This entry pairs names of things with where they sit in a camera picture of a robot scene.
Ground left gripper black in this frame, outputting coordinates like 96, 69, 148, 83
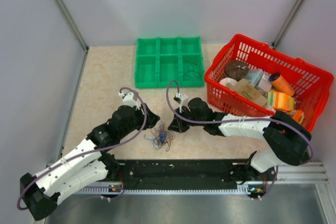
120, 103, 160, 138

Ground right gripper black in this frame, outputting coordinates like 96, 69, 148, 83
168, 106, 205, 134

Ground coloured wire bundle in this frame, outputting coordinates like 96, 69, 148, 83
143, 108, 175, 153

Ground black wire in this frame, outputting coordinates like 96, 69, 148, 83
183, 61, 200, 81

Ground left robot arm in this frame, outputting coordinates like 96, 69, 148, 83
19, 104, 160, 221

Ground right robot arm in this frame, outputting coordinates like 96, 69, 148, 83
169, 93, 311, 180

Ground green six-compartment tray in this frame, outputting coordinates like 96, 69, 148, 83
134, 37, 205, 89

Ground brown cardboard box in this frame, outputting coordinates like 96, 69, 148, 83
230, 79, 267, 106

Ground brown round pouch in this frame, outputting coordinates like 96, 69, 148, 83
224, 60, 249, 81

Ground light blue patterned box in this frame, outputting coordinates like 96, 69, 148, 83
245, 69, 272, 92

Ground yellow green sponge pack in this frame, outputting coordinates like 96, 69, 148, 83
266, 91, 296, 111

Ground orange bottle blue cap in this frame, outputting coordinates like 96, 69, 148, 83
268, 72, 295, 97

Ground orange snack packet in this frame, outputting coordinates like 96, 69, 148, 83
286, 110, 305, 125

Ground red plastic basket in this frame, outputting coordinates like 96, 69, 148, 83
204, 34, 334, 132

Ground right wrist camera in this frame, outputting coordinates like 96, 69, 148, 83
174, 93, 189, 108

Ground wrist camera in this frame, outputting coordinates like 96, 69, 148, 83
119, 91, 140, 110
174, 93, 189, 108

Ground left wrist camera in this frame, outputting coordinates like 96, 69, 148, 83
119, 91, 140, 110

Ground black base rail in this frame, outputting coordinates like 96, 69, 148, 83
105, 159, 275, 190

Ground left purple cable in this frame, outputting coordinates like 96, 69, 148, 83
17, 87, 149, 210

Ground purple cable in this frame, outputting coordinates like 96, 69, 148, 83
17, 87, 149, 210
166, 80, 316, 201

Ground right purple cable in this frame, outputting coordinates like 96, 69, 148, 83
166, 80, 316, 201

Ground left aluminium frame post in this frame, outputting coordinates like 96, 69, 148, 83
55, 0, 89, 53

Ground aluminium frame post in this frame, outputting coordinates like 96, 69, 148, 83
55, 0, 89, 53
270, 0, 305, 49

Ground right aluminium frame post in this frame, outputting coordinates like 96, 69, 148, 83
270, 0, 305, 49

